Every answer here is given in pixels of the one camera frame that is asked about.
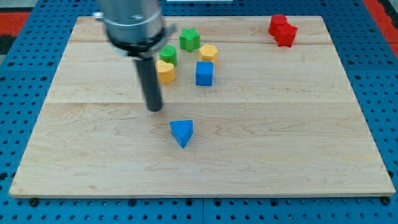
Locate blue cube block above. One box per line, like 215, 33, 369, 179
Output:
195, 61, 214, 86

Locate yellow heart block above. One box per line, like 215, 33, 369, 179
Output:
155, 60, 175, 85

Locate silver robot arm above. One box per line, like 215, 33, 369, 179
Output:
96, 0, 177, 58

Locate red star block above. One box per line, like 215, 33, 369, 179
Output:
274, 23, 298, 47

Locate light wooden board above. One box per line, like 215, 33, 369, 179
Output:
9, 16, 396, 198

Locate yellow hexagon block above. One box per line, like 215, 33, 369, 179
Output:
199, 44, 218, 65

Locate green cylinder block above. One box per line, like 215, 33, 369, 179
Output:
159, 45, 178, 66

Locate red cylinder block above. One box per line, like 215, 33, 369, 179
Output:
268, 14, 288, 36

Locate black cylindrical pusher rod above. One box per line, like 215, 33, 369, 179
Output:
134, 57, 163, 112

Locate green star block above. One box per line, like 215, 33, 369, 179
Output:
179, 27, 200, 52

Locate blue triangle block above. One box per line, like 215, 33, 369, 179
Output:
170, 119, 193, 148

